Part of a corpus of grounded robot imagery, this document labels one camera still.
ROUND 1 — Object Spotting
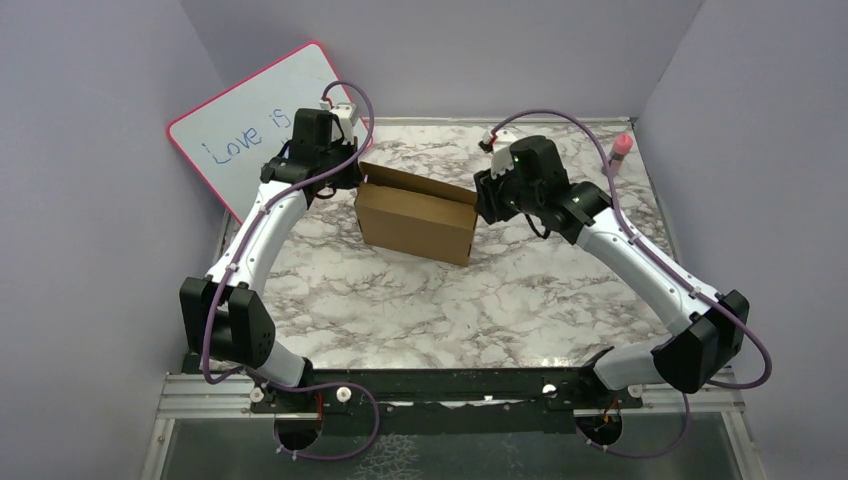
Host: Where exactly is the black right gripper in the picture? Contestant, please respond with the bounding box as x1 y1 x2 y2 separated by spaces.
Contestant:
473 156 542 225

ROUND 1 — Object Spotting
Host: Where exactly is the brown cardboard box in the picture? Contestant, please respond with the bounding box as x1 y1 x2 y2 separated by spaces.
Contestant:
354 162 477 267

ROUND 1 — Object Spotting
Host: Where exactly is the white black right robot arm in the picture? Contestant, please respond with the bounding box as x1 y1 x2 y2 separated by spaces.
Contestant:
474 132 749 407

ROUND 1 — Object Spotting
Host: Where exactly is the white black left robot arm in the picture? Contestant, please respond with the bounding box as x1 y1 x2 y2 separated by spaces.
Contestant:
179 101 367 411

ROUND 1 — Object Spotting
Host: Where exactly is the pink framed whiteboard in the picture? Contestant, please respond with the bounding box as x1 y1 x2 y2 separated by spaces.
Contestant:
166 42 371 222

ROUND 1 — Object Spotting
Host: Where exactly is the pink capped marker bottle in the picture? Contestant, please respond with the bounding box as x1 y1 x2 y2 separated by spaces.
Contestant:
603 133 634 176

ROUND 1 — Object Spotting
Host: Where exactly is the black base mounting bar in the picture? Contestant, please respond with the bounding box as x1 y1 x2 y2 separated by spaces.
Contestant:
182 354 644 437

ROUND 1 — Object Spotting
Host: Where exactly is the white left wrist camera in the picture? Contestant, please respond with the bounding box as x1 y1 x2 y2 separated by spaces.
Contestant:
319 99 359 144

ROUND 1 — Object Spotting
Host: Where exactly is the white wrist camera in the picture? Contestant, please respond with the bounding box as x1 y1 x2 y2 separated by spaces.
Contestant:
478 130 517 178
319 99 359 144

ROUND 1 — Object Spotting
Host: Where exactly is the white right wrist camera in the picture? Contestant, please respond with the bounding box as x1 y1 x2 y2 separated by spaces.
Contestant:
478 130 517 178

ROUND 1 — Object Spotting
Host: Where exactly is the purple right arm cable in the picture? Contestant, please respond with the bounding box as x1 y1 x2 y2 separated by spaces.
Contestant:
480 109 774 460

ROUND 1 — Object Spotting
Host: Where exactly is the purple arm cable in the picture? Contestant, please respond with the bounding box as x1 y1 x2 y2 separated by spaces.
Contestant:
480 109 774 460
200 80 382 463

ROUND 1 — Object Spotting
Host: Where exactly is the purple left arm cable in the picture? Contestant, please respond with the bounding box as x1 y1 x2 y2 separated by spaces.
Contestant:
200 80 382 463

